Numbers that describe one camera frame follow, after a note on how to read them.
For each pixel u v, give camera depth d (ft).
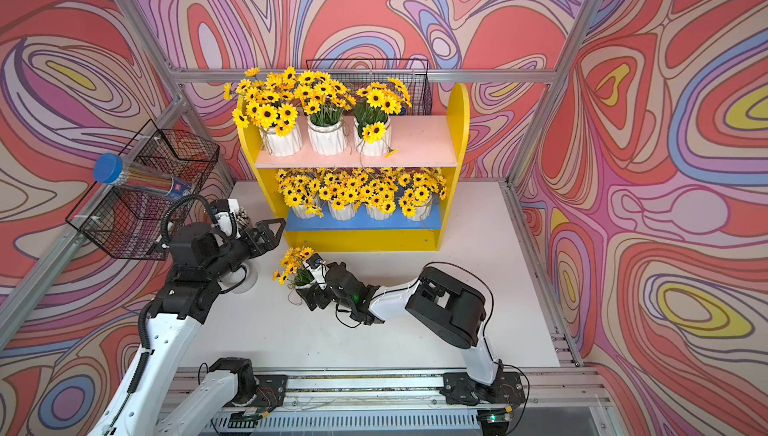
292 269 2.57
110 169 2.07
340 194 2.63
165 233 1.61
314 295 2.45
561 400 2.45
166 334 1.48
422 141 2.45
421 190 2.52
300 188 2.65
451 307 1.67
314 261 2.42
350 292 2.23
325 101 2.08
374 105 1.92
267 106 1.89
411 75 2.89
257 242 2.04
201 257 1.72
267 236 2.04
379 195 2.62
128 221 2.36
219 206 1.99
